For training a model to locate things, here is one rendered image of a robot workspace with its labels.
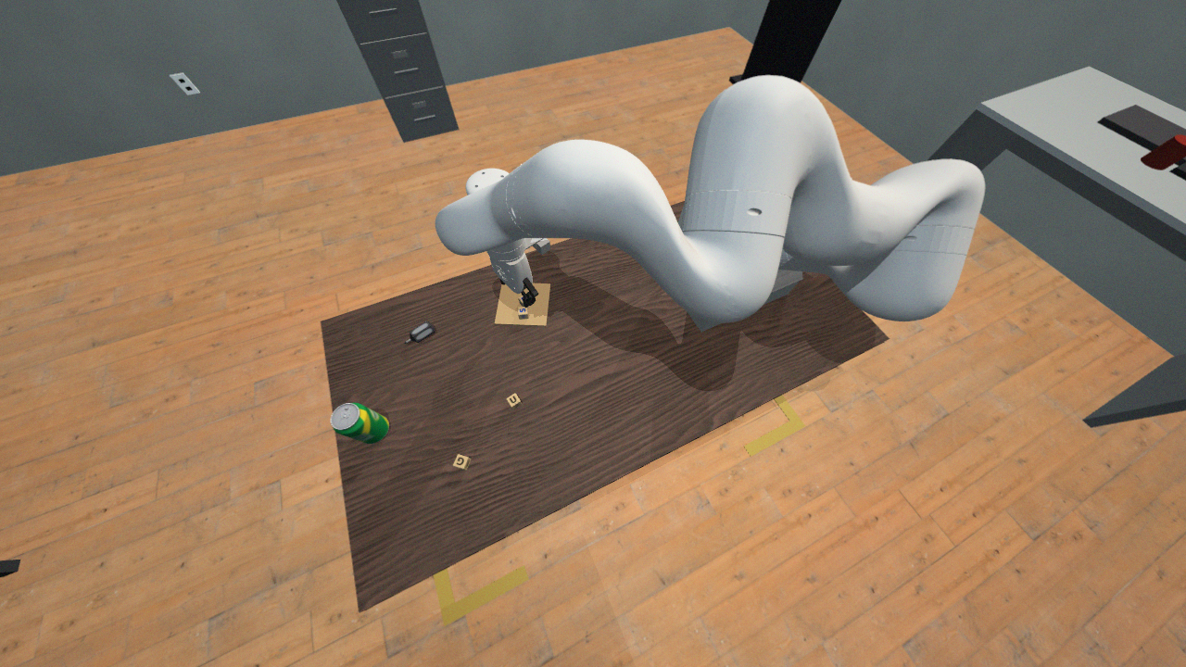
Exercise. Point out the tan square mat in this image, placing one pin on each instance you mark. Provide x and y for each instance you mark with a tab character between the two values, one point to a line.
508	303

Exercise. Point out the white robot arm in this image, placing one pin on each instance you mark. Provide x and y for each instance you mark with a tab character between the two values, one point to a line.
759	142

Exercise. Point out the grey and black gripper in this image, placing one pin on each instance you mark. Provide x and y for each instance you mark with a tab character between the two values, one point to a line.
517	275

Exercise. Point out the green drink can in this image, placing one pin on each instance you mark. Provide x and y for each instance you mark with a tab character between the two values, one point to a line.
360	423

